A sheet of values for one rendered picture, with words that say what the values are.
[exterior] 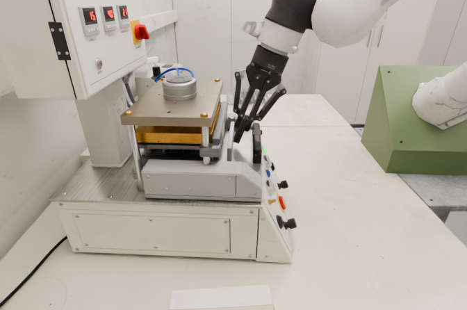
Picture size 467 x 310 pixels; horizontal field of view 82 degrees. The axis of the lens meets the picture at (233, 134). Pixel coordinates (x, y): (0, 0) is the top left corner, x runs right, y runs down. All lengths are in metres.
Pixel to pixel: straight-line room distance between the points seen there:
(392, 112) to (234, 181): 0.73
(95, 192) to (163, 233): 0.18
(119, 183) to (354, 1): 0.59
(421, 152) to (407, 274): 0.48
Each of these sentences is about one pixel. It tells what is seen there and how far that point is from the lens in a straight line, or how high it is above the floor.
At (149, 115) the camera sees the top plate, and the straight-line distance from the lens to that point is 0.56.
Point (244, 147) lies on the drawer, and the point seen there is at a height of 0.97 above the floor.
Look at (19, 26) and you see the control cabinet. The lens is 0.58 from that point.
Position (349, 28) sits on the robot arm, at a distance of 0.49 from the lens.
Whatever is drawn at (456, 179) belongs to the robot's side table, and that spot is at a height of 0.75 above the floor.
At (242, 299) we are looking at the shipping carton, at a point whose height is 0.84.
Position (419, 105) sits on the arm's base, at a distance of 1.16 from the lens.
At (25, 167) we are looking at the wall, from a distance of 0.97.
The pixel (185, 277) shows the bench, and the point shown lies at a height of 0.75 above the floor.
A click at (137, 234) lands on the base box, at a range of 0.70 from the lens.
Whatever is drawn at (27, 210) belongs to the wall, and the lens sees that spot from 0.99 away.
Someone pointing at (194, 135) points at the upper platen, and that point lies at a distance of 0.58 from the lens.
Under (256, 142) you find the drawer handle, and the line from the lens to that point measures 0.64.
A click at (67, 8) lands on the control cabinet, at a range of 0.54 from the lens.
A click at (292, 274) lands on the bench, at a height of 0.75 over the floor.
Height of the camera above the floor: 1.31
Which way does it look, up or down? 27 degrees down
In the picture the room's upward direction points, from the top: straight up
